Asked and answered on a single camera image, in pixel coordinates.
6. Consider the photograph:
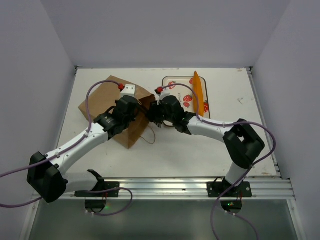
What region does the orange fake bread loaf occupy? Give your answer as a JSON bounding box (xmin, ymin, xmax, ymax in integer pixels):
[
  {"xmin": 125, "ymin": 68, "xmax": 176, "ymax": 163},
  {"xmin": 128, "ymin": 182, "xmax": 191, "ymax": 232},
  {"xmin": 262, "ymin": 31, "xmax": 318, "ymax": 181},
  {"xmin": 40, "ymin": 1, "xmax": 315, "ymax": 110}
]
[{"xmin": 192, "ymin": 71, "xmax": 205, "ymax": 117}]

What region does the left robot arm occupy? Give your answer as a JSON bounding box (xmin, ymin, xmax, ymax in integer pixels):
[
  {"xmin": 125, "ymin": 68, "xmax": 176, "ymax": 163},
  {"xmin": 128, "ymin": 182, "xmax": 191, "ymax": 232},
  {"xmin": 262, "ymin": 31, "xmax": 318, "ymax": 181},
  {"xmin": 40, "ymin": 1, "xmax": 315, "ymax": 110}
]
[{"xmin": 27, "ymin": 95, "xmax": 139, "ymax": 203}]

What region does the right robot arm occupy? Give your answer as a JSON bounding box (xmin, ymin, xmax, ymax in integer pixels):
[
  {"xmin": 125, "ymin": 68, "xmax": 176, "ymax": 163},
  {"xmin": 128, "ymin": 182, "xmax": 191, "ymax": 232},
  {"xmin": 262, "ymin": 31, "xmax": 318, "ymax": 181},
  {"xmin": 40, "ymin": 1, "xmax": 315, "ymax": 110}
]
[{"xmin": 146, "ymin": 95, "xmax": 265, "ymax": 197}]

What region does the strawberry print tray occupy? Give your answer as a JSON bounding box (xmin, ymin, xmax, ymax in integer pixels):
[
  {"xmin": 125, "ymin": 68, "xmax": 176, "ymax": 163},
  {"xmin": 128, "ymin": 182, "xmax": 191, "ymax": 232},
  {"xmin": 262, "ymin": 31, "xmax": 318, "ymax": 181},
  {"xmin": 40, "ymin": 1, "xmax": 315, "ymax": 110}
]
[{"xmin": 161, "ymin": 75, "xmax": 211, "ymax": 120}]

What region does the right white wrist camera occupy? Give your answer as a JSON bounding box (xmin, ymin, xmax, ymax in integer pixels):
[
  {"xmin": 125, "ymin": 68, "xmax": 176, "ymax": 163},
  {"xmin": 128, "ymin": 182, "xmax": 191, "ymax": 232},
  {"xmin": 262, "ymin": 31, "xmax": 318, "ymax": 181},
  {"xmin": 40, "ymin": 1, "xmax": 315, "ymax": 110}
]
[{"xmin": 155, "ymin": 86, "xmax": 170, "ymax": 105}]

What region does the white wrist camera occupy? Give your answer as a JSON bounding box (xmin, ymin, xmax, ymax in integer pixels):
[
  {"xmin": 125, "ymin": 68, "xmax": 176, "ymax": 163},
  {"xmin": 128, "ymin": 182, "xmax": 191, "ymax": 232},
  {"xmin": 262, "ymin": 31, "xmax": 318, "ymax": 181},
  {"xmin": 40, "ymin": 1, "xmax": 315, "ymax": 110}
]
[
  {"xmin": 155, "ymin": 86, "xmax": 170, "ymax": 105},
  {"xmin": 118, "ymin": 83, "xmax": 136, "ymax": 98}
]

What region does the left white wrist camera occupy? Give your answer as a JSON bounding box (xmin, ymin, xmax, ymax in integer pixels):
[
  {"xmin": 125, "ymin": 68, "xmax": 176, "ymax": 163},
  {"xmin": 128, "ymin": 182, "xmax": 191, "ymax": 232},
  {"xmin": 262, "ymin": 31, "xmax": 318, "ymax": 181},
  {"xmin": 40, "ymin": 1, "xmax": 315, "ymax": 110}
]
[{"xmin": 118, "ymin": 83, "xmax": 136, "ymax": 98}]

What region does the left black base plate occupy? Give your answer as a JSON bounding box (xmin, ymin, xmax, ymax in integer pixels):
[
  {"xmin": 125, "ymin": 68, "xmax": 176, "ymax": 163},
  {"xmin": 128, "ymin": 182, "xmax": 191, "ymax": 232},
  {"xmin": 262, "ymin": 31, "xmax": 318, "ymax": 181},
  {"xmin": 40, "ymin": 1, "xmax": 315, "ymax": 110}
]
[{"xmin": 74, "ymin": 181, "xmax": 120, "ymax": 198}]

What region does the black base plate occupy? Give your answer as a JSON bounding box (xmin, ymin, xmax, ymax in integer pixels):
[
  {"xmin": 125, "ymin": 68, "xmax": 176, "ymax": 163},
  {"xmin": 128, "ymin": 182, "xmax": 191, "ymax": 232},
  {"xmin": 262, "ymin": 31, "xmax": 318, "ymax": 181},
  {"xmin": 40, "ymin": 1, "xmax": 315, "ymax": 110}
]
[
  {"xmin": 206, "ymin": 177, "xmax": 253, "ymax": 198},
  {"xmin": 74, "ymin": 181, "xmax": 120, "ymax": 198}
]

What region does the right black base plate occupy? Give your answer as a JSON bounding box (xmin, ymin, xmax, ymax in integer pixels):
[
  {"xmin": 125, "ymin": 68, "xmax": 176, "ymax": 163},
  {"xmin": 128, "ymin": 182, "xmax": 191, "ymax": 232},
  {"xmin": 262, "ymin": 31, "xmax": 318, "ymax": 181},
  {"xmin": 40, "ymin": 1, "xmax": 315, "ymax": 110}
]
[{"xmin": 206, "ymin": 177, "xmax": 253, "ymax": 198}]

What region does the aluminium mounting rail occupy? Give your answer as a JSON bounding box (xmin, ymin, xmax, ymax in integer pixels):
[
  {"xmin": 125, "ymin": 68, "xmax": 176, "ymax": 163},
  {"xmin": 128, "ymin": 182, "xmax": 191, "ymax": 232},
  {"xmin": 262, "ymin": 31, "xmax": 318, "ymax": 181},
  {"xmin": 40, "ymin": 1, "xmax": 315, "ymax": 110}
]
[{"xmin": 32, "ymin": 176, "xmax": 293, "ymax": 200}]

